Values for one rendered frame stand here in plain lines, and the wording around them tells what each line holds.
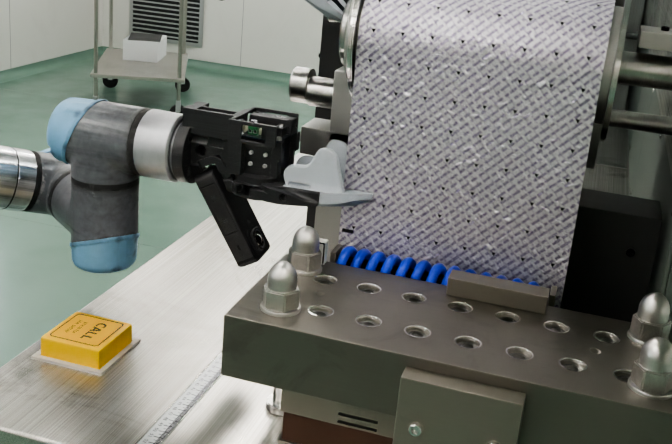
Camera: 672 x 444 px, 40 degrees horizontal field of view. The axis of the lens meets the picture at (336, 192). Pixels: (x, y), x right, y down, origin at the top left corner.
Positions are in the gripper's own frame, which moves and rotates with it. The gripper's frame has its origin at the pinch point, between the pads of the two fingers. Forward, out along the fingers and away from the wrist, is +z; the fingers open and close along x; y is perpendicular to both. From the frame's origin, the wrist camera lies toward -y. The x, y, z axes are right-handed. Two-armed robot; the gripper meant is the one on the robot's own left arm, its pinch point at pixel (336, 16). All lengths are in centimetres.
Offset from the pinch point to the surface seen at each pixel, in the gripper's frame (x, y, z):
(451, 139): -8.0, 2.3, 17.7
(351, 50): -8.9, 1.3, 4.6
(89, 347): -20.9, -37.0, 8.0
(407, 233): -8.0, -8.0, 21.8
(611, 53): -7.0, 18.7, 21.7
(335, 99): -0.7, -6.3, 6.3
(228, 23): 548, -223, -134
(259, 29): 548, -208, -114
